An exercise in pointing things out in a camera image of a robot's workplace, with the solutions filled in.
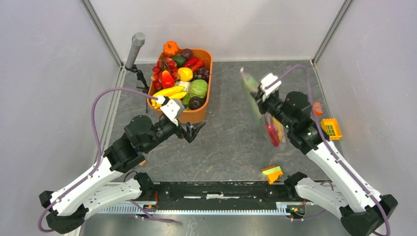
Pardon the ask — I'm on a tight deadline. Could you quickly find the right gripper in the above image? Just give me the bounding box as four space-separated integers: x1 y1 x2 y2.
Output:
249 89 294 130

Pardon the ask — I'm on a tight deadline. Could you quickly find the yellow banana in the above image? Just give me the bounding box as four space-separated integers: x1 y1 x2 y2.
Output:
272 118 286 143
149 86 188 101

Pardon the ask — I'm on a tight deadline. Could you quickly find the clear zip top bag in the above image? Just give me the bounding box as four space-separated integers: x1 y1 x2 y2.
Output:
240 66 287 150

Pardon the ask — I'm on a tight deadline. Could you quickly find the green napa cabbage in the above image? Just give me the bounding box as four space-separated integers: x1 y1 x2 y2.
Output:
241 72 262 124

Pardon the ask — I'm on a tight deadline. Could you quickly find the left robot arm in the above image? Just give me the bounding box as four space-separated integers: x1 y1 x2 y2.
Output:
39 115 206 234

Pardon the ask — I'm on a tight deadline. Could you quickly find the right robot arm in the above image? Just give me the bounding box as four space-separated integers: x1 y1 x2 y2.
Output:
251 91 398 236

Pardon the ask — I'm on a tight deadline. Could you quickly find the orange round cap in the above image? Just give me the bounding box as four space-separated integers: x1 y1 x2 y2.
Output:
313 102 323 117

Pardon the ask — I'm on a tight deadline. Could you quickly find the round green cabbage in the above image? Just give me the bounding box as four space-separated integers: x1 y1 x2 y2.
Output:
188 79 208 98

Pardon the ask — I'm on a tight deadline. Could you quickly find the white cauliflower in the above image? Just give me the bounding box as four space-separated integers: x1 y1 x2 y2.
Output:
176 80 191 92

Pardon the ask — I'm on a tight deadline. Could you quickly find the orange plastic basket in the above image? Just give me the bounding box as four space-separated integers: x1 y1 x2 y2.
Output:
146 48 213 123

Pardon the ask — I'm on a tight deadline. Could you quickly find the yellow bell pepper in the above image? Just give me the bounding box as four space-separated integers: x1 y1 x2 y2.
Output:
177 67 194 82

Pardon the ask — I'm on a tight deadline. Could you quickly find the dark grape bunch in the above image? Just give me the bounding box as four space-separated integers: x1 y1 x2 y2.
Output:
193 67 210 83

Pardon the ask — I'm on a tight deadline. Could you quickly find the yellow plastic crate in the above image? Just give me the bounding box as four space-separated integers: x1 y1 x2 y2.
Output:
321 118 342 141

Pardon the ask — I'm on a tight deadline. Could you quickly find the yellow orange toy block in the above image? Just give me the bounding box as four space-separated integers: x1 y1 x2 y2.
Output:
261 165 284 185

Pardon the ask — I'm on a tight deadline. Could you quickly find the small red chili pair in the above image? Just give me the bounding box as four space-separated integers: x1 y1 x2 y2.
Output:
183 57 205 72

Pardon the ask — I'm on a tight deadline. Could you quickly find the green avocado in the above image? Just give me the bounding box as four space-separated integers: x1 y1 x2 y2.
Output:
171 55 187 68

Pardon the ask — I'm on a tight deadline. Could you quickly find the dark purple onion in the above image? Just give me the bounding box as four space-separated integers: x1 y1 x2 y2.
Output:
180 48 194 60

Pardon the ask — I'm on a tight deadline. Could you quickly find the orange mini pumpkin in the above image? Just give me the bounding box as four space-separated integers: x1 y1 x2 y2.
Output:
163 41 180 57

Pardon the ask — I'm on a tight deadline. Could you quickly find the grey microphone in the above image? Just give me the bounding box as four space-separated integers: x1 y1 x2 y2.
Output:
125 32 146 69

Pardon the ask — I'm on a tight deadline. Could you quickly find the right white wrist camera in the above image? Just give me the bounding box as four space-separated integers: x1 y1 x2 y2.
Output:
259 73 282 102

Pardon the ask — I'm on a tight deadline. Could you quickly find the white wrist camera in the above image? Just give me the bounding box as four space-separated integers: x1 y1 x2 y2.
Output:
259 73 282 102
156 95 185 126

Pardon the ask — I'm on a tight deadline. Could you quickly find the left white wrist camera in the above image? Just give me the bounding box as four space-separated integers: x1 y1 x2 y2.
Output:
156 95 185 126

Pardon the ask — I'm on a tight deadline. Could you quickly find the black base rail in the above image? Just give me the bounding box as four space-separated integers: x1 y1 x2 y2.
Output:
123 174 317 216

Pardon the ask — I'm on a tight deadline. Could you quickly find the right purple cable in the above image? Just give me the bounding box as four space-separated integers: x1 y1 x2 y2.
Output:
265 64 391 236

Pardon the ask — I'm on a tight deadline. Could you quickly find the purple cable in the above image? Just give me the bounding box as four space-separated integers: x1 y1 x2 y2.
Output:
265 64 391 236
37 87 160 234

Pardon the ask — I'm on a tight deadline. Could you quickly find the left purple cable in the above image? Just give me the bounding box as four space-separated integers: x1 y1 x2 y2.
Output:
37 87 160 234

